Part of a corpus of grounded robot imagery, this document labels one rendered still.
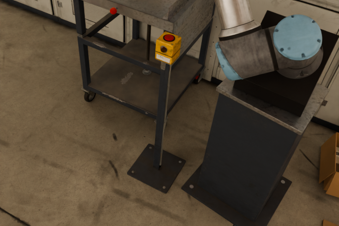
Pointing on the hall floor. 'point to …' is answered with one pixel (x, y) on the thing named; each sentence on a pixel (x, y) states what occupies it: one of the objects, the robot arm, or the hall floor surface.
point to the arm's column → (245, 157)
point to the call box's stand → (155, 168)
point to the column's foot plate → (230, 214)
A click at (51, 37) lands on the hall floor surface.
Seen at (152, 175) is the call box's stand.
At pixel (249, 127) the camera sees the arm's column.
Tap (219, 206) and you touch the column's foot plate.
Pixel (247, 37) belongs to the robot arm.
